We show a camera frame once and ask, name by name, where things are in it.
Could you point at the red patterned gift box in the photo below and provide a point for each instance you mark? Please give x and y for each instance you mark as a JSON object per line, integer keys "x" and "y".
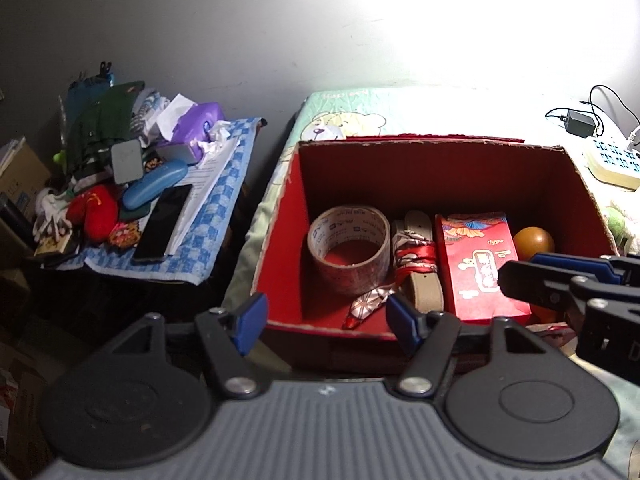
{"x": 475, "y": 270}

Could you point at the blue checked cloth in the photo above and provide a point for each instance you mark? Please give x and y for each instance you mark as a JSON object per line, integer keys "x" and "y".
{"x": 220, "y": 200}

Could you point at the orange fruit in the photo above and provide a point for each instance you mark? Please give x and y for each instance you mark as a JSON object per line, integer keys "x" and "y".
{"x": 532, "y": 242}

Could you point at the red cardboard box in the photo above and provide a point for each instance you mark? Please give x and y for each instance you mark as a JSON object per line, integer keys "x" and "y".
{"x": 450, "y": 180}

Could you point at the white plug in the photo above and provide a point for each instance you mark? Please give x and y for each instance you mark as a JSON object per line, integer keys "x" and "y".
{"x": 632, "y": 140}

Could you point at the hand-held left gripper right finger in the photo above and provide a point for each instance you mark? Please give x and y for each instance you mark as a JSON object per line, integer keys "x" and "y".
{"x": 405, "y": 322}

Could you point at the clear packing tape roll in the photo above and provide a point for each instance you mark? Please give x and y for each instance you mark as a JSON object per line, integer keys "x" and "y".
{"x": 325, "y": 260}

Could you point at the black smartphone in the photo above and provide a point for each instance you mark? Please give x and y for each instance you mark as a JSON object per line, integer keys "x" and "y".
{"x": 162, "y": 225}

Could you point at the beige belt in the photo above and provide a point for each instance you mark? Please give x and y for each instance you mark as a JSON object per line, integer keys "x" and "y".
{"x": 425, "y": 290}

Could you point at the white paper sheets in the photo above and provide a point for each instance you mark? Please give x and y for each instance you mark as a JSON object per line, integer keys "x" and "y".
{"x": 210, "y": 170}

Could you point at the red patterned candy wrapper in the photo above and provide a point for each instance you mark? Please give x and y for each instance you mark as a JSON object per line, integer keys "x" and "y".
{"x": 367, "y": 305}

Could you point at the red embroidered pouch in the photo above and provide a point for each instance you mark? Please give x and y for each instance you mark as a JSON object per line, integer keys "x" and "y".
{"x": 125, "y": 234}

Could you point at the brown cardboard box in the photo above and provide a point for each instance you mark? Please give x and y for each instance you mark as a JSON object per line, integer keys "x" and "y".
{"x": 25, "y": 170}

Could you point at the grey square case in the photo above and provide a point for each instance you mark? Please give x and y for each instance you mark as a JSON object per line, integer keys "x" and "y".
{"x": 127, "y": 160}

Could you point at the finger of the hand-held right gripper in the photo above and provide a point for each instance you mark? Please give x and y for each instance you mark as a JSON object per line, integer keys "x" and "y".
{"x": 530, "y": 282}
{"x": 570, "y": 266}

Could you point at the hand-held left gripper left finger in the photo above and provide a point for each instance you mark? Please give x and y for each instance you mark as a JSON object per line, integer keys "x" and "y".
{"x": 250, "y": 322}

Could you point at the blue glasses case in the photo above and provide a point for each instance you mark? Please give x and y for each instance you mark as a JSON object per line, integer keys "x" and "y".
{"x": 150, "y": 190}

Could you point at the crumpled white tissue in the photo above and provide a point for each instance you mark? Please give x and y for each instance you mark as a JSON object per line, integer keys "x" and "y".
{"x": 215, "y": 137}

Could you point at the white power strip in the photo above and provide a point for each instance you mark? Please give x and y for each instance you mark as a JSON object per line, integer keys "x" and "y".
{"x": 612, "y": 160}

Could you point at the green plush toy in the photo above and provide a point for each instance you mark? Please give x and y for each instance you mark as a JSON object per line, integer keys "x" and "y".
{"x": 614, "y": 222}

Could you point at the purple tissue pack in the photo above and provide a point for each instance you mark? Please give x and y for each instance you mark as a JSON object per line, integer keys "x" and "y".
{"x": 197, "y": 117}

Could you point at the dark green cloth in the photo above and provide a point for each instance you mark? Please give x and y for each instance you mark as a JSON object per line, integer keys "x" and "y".
{"x": 100, "y": 120}

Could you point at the red plush toy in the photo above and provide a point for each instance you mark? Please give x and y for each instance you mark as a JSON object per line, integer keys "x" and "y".
{"x": 95, "y": 210}

